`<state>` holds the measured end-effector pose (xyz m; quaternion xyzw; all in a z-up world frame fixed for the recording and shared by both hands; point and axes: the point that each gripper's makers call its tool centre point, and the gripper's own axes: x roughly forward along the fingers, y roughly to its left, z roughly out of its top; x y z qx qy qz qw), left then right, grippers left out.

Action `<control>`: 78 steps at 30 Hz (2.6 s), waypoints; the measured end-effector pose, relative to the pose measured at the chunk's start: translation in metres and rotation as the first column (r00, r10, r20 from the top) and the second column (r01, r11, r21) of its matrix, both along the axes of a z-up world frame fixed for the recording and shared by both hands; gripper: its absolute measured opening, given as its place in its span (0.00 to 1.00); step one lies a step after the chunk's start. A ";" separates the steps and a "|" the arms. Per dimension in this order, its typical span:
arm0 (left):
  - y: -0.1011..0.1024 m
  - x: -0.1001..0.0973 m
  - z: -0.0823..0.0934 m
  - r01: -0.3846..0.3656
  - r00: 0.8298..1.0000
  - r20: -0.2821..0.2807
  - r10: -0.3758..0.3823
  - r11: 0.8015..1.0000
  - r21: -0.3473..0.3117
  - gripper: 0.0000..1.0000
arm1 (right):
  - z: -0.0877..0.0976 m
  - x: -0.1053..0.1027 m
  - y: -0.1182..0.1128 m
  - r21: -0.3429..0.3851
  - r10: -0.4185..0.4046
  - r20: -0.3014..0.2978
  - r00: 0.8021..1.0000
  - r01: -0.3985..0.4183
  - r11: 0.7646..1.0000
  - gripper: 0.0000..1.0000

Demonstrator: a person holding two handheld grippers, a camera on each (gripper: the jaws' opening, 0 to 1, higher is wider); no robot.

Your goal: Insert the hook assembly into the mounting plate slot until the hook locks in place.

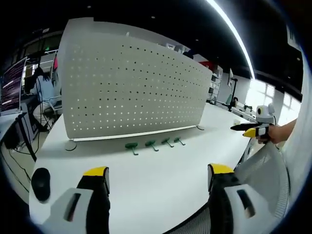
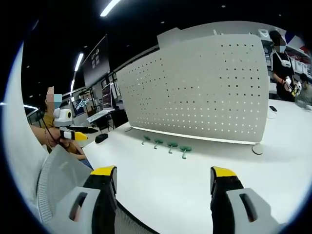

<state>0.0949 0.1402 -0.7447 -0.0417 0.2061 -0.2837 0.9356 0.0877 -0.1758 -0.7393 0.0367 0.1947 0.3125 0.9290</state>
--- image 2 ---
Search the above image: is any white box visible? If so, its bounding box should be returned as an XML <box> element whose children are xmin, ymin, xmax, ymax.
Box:
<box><xmin>156</xmin><ymin>27</ymin><xmax>183</xmax><ymax>47</ymax></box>

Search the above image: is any white keyboard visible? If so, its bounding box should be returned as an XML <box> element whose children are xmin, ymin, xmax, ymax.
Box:
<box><xmin>86</xmin><ymin>110</ymin><xmax>116</xmax><ymax>124</ymax></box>

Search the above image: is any person's mustard shirt torso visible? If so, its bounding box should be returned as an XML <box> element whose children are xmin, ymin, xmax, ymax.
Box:
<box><xmin>43</xmin><ymin>113</ymin><xmax>86</xmax><ymax>160</ymax></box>

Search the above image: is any long ceiling light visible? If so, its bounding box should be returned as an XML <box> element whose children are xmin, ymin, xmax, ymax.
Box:
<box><xmin>72</xmin><ymin>52</ymin><xmax>85</xmax><ymax>72</ymax></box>
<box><xmin>99</xmin><ymin>0</ymin><xmax>123</xmax><ymax>18</ymax></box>

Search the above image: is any white appliance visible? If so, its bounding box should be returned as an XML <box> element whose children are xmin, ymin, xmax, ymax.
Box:
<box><xmin>257</xmin><ymin>28</ymin><xmax>271</xmax><ymax>39</ymax></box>

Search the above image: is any grey perforated mounting plate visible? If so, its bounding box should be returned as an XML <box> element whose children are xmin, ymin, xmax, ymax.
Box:
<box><xmin>116</xmin><ymin>34</ymin><xmax>269</xmax><ymax>156</ymax></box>

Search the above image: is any dark phone with white cable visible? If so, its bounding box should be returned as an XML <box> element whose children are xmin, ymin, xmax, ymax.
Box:
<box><xmin>267</xmin><ymin>105</ymin><xmax>279</xmax><ymax>119</ymax></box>

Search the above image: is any black computer mouse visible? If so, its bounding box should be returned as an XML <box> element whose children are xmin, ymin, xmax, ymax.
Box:
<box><xmin>95</xmin><ymin>133</ymin><xmax>109</xmax><ymax>144</ymax></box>

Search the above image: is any white partition panel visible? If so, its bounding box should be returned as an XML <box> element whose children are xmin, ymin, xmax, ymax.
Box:
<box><xmin>2</xmin><ymin>41</ymin><xmax>49</xmax><ymax>221</ymax></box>

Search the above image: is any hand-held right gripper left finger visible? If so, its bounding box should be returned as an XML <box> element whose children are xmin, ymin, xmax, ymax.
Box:
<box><xmin>50</xmin><ymin>165</ymin><xmax>118</xmax><ymax>234</ymax></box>

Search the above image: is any shelf with white bins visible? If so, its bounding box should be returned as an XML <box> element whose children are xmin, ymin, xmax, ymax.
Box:
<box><xmin>285</xmin><ymin>35</ymin><xmax>312</xmax><ymax>79</ymax></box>

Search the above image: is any large dark wall display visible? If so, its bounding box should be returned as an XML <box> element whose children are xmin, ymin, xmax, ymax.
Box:
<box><xmin>82</xmin><ymin>35</ymin><xmax>111</xmax><ymax>89</ymax></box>

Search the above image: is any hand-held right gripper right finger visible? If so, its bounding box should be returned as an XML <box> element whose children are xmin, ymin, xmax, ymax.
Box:
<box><xmin>210</xmin><ymin>166</ymin><xmax>288</xmax><ymax>234</ymax></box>

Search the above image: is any desk monitor with text lines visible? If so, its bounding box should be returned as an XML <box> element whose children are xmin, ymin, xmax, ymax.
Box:
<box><xmin>101</xmin><ymin>83</ymin><xmax>116</xmax><ymax>111</ymax></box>

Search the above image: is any desk monitor with blue picture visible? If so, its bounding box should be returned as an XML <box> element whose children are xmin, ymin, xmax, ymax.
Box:
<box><xmin>71</xmin><ymin>96</ymin><xmax>95</xmax><ymax>117</ymax></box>

